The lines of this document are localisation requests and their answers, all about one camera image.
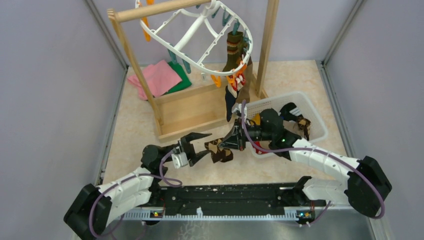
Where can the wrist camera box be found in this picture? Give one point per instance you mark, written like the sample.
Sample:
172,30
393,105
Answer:
238,109
179,160

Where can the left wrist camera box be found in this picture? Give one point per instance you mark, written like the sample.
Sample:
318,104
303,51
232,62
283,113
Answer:
179,160

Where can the brown argyle sock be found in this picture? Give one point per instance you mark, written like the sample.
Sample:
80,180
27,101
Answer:
217,153
304,125

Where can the white round clip hanger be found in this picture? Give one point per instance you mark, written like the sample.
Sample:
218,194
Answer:
201,38

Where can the wooden hanger rack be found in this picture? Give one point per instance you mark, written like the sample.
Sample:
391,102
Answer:
176,114

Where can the yellow sock in basket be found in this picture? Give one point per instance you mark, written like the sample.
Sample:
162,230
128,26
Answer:
255,120

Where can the navy white red hanging sock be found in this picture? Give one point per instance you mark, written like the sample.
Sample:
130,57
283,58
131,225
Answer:
236,83

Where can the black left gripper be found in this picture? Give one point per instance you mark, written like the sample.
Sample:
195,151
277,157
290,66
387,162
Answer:
188,148

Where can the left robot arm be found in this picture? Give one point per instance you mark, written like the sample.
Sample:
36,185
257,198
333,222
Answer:
95,207

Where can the teal clothes clip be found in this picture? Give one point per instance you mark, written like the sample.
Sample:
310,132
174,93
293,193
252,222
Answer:
186,66

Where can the olive striped hanging sock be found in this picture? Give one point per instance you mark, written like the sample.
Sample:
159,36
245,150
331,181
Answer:
235,47

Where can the white clothes clip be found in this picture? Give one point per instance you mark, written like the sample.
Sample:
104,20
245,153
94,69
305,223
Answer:
203,76

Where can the white plastic laundry basket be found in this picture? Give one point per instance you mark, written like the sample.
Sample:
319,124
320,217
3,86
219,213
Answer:
318,129

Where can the pink cloth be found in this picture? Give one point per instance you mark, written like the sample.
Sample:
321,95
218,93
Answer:
160,78

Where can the black sock in basket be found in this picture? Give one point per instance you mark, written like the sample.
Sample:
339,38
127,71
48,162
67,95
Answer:
289,112

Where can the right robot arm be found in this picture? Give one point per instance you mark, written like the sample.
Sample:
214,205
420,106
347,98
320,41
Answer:
360,183

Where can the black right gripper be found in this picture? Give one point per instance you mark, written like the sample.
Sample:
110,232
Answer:
232,141

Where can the orange clothes clip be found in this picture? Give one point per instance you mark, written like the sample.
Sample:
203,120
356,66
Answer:
216,80

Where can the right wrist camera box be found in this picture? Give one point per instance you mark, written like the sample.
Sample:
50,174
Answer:
238,109

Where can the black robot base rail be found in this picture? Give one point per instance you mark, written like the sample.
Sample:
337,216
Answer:
231,202

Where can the green cloth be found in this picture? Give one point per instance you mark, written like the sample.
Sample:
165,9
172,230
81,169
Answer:
185,81

